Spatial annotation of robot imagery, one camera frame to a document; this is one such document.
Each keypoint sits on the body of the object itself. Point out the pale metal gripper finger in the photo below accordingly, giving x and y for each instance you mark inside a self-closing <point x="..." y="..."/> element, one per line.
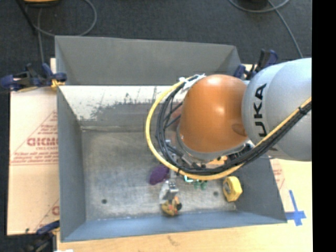
<point x="164" y="192"/>
<point x="173" y="190"/>

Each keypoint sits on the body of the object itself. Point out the yellow and orange toy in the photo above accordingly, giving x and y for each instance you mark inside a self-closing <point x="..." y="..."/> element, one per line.
<point x="170" y="208"/>

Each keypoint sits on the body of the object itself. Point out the purple toy fruit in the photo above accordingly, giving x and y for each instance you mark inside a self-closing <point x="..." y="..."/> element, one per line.
<point x="158" y="174"/>

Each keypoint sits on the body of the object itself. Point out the grey metal bin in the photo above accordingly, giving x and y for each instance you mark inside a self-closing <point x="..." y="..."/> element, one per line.
<point x="120" y="167"/>

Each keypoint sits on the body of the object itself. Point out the brown cardboard board red print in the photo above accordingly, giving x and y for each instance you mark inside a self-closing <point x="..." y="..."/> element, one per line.
<point x="31" y="182"/>

